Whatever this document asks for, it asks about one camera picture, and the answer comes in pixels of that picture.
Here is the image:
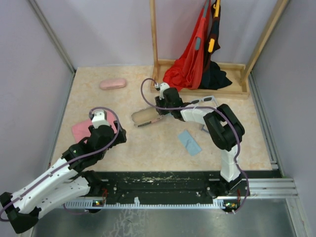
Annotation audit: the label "flag print glasses case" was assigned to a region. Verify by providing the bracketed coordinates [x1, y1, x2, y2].
[131, 107, 163, 127]

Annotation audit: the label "light blue lens cloth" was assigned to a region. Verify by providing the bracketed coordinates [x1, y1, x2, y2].
[178, 130, 202, 156]

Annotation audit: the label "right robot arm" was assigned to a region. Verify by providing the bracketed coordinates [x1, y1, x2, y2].
[155, 83, 245, 196]

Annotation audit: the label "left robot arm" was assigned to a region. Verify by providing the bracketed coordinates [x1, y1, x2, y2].
[0, 125, 127, 234]

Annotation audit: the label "pink folded cloth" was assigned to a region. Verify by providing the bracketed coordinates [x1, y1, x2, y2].
[71, 118, 117, 144]

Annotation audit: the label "red hanging garment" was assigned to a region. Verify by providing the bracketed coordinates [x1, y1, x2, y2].
[163, 0, 211, 91]

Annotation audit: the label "dark hanging garment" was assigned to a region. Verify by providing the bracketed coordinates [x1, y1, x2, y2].
[198, 3, 232, 90]

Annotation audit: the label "pink glasses case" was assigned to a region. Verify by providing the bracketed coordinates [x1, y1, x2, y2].
[99, 78, 127, 90]

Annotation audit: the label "yellow clothes hanger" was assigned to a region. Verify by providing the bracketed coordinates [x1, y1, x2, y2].
[208, 0, 221, 54]

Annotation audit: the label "wooden clothes rack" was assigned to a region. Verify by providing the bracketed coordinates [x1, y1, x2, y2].
[150, 0, 288, 99]

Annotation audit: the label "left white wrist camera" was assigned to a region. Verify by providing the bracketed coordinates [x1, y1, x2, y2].
[89, 110, 110, 129]

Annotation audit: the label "white frame sunglasses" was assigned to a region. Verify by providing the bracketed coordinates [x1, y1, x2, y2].
[190, 96, 218, 107]

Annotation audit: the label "grey blue frame glasses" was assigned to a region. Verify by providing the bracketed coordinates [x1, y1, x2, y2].
[201, 125, 209, 133]

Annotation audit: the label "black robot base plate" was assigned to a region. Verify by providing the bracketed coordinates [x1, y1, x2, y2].
[79, 170, 282, 205]

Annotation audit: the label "white cable duct strip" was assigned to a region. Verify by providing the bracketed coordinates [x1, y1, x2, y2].
[65, 197, 237, 210]

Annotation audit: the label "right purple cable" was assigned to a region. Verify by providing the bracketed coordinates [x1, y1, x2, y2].
[140, 78, 250, 215]

